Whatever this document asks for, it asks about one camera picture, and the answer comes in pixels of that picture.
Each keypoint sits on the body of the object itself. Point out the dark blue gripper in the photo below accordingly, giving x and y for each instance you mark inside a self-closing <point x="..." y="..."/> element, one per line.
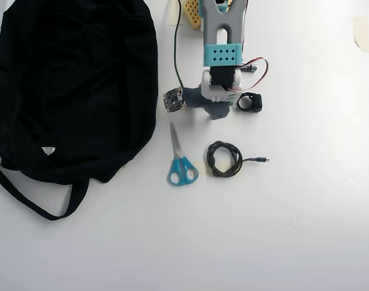
<point x="218" y="113"/>

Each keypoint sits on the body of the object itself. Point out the white teal robot arm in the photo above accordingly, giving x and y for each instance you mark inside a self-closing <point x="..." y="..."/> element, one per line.
<point x="222" y="54"/>

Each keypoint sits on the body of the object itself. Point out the black fabric bag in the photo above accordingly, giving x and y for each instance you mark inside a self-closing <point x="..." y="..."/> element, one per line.
<point x="75" y="91"/>

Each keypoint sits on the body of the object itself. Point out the black AA battery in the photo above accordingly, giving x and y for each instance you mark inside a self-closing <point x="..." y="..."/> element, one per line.
<point x="251" y="68"/>

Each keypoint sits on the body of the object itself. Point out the beige tape strip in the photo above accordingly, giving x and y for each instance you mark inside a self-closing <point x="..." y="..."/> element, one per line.
<point x="174" y="13"/>

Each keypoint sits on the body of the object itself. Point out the large beige tape piece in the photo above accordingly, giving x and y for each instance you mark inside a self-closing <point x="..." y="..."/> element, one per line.
<point x="362" y="33"/>

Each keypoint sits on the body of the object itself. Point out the camera circuit board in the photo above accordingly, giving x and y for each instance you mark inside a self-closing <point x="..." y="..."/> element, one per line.
<point x="174" y="100"/>

